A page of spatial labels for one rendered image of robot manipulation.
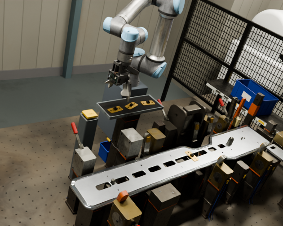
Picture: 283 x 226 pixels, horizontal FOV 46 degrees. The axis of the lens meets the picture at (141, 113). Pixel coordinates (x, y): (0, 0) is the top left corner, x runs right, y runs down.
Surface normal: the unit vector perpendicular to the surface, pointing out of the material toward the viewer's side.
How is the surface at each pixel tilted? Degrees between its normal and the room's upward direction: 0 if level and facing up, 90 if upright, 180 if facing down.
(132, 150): 90
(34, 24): 90
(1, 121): 0
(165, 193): 0
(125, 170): 0
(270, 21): 90
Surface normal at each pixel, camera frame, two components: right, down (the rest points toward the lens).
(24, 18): 0.57, 0.55
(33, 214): 0.24, -0.83
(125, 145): -0.77, 0.15
